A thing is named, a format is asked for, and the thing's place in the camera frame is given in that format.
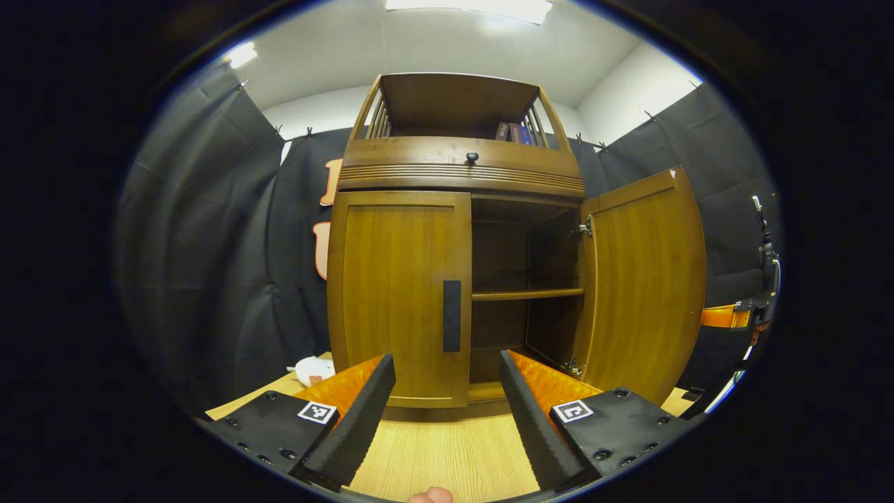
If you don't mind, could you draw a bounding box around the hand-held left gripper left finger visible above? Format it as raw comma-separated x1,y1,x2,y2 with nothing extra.
210,353,397,490

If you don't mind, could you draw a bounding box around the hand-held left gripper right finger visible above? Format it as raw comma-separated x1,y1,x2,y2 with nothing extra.
499,349,692,490

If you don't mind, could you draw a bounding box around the wooden cabinet door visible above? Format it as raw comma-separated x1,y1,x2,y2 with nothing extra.
573,166,708,406
327,191,473,409

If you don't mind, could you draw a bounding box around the black door handle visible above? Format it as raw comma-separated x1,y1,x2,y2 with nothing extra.
443,280,462,353

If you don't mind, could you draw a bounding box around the wooden double-door shoe cabinet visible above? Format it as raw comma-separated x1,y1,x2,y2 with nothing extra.
326,73,708,420

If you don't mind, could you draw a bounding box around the wooden inner cabinet shelf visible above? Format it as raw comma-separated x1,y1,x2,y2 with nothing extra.
472,288,585,302

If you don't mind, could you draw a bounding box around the white crumpled bag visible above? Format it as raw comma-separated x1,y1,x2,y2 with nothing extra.
288,356,336,387

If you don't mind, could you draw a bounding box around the black backdrop cloth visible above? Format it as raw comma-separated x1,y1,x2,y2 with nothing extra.
115,63,783,413

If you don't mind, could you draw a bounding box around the large ceiling light panel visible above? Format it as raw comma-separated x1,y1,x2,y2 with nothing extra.
386,0,552,25

